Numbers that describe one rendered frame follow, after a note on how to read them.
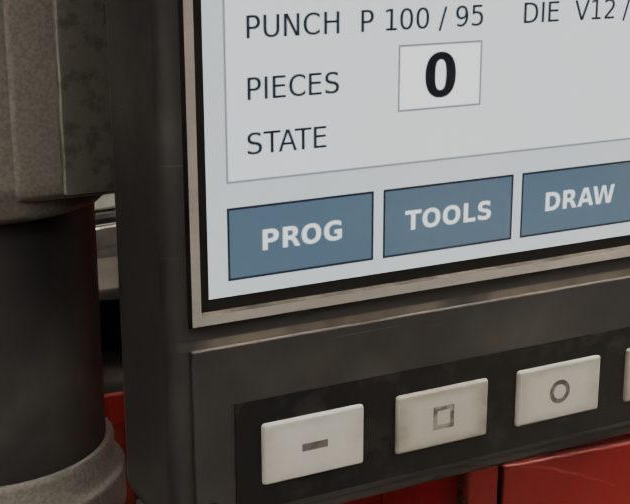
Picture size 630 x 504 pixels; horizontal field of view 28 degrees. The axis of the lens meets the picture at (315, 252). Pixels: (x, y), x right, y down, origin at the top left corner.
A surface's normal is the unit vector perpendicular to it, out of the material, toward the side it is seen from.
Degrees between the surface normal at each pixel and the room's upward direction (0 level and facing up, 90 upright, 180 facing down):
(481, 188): 90
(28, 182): 90
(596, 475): 90
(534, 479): 90
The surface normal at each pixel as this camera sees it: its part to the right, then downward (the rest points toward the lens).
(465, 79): 0.47, 0.24
